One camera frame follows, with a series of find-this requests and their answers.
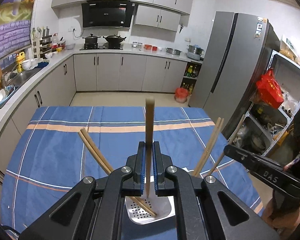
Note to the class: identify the black gas stove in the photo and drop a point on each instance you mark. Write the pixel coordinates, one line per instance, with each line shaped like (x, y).
(100, 47)

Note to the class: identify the dark blue cloth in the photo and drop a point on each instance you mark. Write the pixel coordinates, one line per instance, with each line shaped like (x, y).
(43, 64)

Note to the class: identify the wooden dish rack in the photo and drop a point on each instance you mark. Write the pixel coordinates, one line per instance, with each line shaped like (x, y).
(41, 45)

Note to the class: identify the blue plaid tablecloth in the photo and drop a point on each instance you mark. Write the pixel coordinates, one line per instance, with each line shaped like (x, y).
(65, 155)

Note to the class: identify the printed wall poster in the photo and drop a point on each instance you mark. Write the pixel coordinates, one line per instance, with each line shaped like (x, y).
(7, 37)

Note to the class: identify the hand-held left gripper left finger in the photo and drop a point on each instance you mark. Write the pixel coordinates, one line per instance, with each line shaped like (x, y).
(140, 170)

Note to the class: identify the black wok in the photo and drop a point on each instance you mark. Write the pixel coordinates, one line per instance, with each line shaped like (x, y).
(114, 40)

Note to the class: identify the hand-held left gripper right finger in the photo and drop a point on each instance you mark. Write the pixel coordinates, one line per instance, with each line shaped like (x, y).
(155, 172)

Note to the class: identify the steel sink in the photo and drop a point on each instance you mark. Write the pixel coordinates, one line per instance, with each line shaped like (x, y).
(25, 76)

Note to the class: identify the clear plastic jug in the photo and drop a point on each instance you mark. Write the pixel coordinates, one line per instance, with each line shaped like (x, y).
(55, 40)

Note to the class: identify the stack of white bowls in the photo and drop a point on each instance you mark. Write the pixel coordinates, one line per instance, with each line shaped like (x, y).
(28, 64)

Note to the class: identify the glass jars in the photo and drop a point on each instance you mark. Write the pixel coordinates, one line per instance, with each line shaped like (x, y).
(137, 44)

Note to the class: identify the cooking oil bottles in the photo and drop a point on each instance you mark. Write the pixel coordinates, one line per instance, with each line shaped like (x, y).
(191, 72)

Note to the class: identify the red plastic bag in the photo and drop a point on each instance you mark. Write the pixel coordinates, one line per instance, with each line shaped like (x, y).
(270, 90)

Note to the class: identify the yellow bottle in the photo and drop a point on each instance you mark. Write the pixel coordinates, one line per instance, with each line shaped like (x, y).
(20, 63)

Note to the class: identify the white utensil holder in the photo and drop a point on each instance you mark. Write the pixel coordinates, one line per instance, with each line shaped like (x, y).
(162, 210)

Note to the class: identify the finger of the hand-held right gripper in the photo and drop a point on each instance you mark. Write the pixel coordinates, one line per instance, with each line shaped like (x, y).
(237, 152)

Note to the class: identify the white metal shelf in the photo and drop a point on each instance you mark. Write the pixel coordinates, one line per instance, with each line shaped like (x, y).
(290, 62)

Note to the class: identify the steel steamer pot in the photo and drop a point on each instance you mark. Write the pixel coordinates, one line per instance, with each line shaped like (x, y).
(195, 53)

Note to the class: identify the steel basin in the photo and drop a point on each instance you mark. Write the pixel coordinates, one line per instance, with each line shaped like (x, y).
(174, 51)

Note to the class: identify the blue drain tray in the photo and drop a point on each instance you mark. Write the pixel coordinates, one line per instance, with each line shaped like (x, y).
(2, 98)

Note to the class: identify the clear food bags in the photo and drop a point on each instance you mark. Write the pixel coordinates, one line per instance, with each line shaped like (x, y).
(297, 57)

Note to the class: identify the red lined trash bin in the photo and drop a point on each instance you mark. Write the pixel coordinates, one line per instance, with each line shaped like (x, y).
(181, 95)

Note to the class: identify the grey refrigerator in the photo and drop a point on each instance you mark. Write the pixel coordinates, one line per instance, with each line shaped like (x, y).
(227, 67)

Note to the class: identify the person's right hand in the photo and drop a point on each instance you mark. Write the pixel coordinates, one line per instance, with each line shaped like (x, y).
(268, 212)

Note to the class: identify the steel faucet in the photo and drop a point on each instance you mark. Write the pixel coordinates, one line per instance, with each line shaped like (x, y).
(13, 73)

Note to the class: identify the scissors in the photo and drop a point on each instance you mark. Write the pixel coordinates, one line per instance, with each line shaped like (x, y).
(181, 28)

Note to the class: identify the steel bowl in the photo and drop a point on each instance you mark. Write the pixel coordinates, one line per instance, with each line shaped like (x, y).
(70, 46)

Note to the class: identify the black range hood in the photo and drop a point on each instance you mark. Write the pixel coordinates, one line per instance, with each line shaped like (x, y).
(105, 13)

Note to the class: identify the steel cookware pile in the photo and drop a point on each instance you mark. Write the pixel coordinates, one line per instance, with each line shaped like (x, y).
(255, 140)

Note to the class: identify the black cooking pot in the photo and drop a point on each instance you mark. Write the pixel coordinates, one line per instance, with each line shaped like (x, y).
(91, 40)

